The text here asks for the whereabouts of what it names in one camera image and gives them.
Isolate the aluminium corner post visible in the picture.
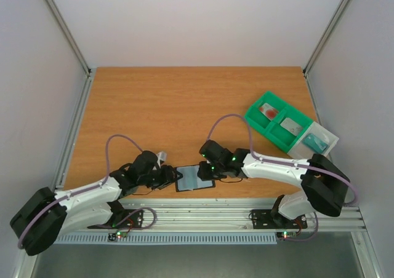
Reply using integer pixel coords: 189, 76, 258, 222
302, 0, 352, 79
44, 0, 91, 77

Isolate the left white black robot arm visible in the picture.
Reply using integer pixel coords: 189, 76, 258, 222
10, 151, 183, 256

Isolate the black leather card holder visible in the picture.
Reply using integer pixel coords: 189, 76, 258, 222
175, 165, 215, 193

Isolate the right controller board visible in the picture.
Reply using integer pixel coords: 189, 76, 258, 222
276, 231, 299, 240

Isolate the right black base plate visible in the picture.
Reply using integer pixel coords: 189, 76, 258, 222
249, 209, 308, 229

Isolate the green plastic sorting tray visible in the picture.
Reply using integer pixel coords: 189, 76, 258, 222
244, 91, 313, 153

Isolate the grey card in tray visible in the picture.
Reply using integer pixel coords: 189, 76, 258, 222
280, 117, 303, 136

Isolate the teal card in bin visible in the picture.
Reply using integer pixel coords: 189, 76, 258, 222
302, 133, 328, 154

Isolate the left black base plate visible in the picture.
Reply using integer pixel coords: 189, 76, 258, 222
87, 209, 143, 229

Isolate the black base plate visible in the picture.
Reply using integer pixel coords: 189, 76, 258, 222
87, 209, 143, 229
249, 209, 308, 229

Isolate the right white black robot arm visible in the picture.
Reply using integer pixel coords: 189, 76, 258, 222
198, 140, 350, 228

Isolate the red white card in tray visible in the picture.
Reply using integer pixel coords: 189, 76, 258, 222
259, 103, 279, 121

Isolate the right aluminium corner post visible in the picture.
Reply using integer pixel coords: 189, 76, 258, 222
302, 0, 352, 79

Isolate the left controller board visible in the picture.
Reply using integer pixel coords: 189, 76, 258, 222
107, 232, 128, 242

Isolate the clear plastic bin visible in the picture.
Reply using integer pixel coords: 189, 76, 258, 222
287, 122, 339, 159

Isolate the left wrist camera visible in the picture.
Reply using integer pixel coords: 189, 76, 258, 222
156, 151, 167, 167

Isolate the controller board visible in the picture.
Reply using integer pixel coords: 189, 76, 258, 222
107, 232, 128, 242
276, 231, 299, 240

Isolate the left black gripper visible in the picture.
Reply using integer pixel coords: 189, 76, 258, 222
139, 165, 183, 190

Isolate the left aluminium corner post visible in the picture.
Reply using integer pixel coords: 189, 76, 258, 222
44, 0, 91, 77

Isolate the grey slotted cable duct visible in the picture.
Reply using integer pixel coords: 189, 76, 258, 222
55, 232, 277, 246

